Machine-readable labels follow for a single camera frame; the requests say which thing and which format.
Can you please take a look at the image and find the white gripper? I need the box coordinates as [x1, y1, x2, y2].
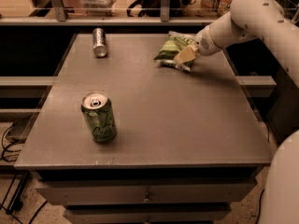
[174, 25, 221, 64]

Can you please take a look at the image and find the green jalapeno chip bag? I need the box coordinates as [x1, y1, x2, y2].
[154, 31, 194, 72]

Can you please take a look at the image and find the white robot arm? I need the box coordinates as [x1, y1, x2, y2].
[175, 0, 299, 224]

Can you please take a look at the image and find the black bag background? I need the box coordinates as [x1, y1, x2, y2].
[126, 0, 197, 17]

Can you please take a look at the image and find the silver redbull can lying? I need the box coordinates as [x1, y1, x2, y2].
[93, 28, 107, 58]

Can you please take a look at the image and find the green soda can upright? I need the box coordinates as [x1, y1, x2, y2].
[81, 91, 117, 143]

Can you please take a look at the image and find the grey drawer cabinet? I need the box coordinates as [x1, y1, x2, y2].
[14, 31, 278, 224]

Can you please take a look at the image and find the lower drawer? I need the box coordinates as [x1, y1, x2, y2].
[64, 204, 231, 224]

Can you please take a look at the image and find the upper drawer with knob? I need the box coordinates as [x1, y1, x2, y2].
[36, 178, 256, 206]

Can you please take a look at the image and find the metal shelf rail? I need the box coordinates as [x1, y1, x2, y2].
[0, 0, 219, 27]

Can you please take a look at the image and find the black cable right floor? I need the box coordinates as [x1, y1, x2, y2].
[254, 188, 265, 224]

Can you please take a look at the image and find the black cables left floor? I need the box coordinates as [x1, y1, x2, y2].
[0, 115, 49, 224]

